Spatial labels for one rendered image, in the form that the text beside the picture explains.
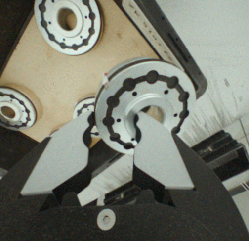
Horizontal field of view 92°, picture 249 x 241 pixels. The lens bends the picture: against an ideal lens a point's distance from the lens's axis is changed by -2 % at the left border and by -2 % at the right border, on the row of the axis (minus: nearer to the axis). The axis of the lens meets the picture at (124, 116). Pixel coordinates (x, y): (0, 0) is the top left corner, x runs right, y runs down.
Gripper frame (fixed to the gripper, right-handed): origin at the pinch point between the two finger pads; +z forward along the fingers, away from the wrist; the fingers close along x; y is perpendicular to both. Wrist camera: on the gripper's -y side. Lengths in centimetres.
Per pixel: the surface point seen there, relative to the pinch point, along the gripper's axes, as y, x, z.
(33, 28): -8.9, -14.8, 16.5
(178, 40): -6.6, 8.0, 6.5
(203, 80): -1.7, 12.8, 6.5
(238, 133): 83, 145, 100
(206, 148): 56, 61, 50
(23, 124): 9.8, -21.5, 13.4
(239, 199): 205, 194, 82
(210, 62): -1.9, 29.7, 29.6
